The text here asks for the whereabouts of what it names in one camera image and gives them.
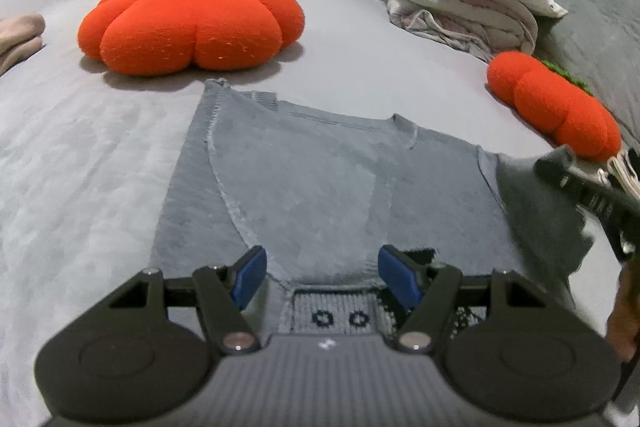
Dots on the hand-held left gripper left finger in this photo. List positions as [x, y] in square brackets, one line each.
[250, 277]

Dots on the small orange pumpkin cushion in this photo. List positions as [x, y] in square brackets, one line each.
[555, 102]

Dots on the grey quilted blanket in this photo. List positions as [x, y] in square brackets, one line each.
[600, 32]

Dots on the grey bed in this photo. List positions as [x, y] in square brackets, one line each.
[90, 157]

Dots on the person's right hand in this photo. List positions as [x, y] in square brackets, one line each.
[627, 317]

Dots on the black and white folded garment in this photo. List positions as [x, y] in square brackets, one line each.
[627, 169]

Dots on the folded pink garment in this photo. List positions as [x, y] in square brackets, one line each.
[20, 37]

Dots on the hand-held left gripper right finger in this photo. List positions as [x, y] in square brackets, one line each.
[397, 277]

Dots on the folded white quilt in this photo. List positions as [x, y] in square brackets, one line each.
[460, 17]

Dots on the large orange pumpkin cushion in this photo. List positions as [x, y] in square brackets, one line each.
[190, 27]

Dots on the grey knit sweater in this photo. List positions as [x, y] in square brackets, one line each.
[310, 177]

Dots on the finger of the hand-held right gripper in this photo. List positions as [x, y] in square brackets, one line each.
[590, 194]

